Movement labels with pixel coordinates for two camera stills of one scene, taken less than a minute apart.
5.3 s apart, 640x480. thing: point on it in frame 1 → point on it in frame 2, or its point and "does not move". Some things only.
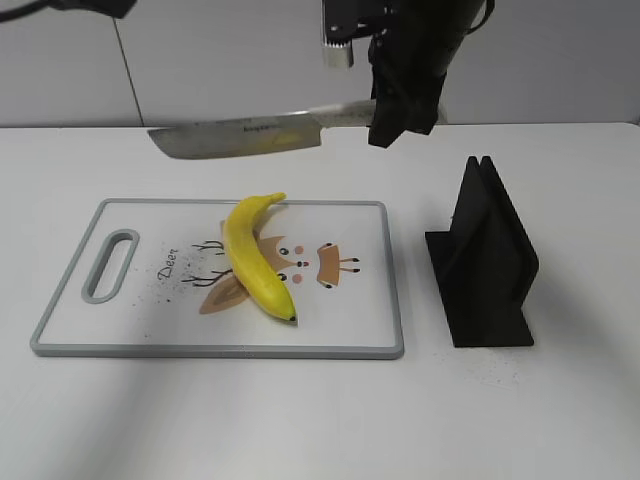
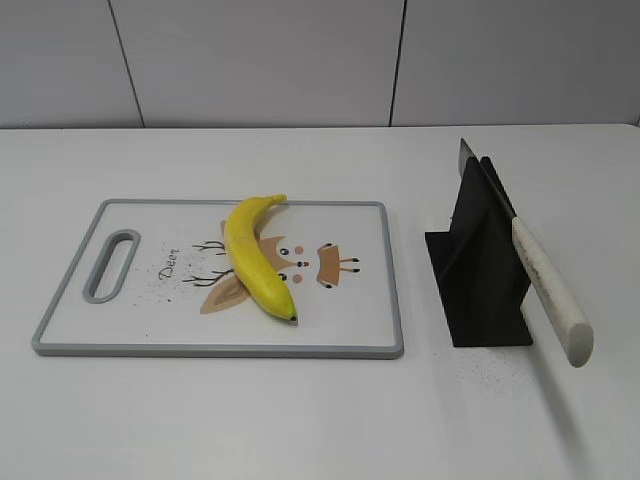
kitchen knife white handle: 258,132 → 546,281
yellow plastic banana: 252,264 does not move
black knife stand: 485,264 does not move
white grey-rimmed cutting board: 179,298 does not move
